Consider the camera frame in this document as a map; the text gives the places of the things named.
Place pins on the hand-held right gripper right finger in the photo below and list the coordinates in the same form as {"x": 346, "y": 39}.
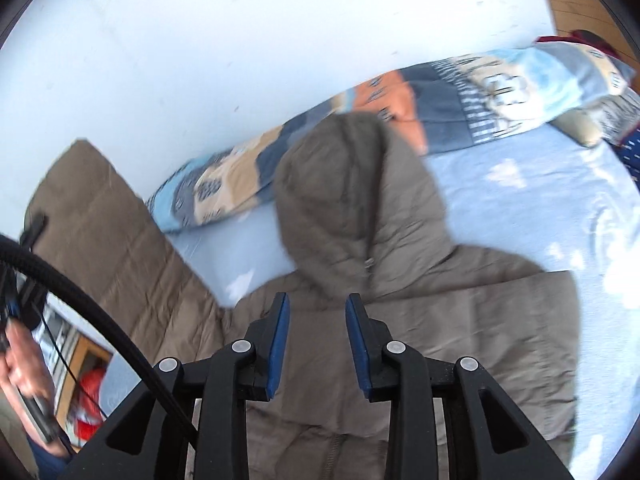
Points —
{"x": 357, "y": 350}

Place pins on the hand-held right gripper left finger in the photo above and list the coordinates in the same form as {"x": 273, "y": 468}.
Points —
{"x": 280, "y": 345}

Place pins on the brown hooded puffer jacket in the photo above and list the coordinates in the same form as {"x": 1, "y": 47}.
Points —
{"x": 425, "y": 310}

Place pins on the person's left hand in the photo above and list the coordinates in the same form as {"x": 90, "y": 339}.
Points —
{"x": 25, "y": 360}

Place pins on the wooden cabinet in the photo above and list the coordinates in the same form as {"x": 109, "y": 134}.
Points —
{"x": 82, "y": 355}

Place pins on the red bag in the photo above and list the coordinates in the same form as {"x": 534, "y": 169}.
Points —
{"x": 90, "y": 400}

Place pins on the light blue bed sheet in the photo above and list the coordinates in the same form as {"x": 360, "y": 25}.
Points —
{"x": 500, "y": 185}

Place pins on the patchwork fleece blanket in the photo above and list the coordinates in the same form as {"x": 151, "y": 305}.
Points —
{"x": 475, "y": 95}

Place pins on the beige pillow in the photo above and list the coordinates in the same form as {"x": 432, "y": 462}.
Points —
{"x": 582, "y": 127}

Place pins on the navy star-print pillow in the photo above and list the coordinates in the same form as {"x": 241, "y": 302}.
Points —
{"x": 631, "y": 152}

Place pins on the grey printed pillow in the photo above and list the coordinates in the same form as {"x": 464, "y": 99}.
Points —
{"x": 622, "y": 115}

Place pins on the dark red cloth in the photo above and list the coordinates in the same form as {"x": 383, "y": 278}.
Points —
{"x": 590, "y": 37}

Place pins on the wooden headboard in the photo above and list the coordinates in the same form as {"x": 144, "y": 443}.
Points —
{"x": 575, "y": 15}

